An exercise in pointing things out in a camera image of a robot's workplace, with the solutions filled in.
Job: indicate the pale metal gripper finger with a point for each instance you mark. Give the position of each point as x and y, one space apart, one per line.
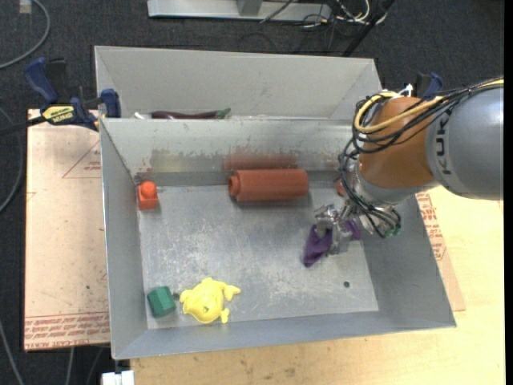
323 224
341 240

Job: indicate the purple cloth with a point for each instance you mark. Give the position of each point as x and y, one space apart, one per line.
315 250

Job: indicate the small red round thing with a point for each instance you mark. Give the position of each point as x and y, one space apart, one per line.
340 187

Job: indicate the red-brown cylinder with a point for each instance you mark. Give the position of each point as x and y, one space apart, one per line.
270 185

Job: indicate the grey metal bin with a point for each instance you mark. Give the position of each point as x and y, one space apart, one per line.
248 251

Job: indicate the yellow toy animal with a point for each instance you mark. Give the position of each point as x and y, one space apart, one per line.
206 301

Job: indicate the orange block with knob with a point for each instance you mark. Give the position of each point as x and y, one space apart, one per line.
147 197

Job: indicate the dark green block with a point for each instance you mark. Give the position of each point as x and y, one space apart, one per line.
161 302

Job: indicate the brown cardboard board red print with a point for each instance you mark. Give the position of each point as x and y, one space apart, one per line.
64 231

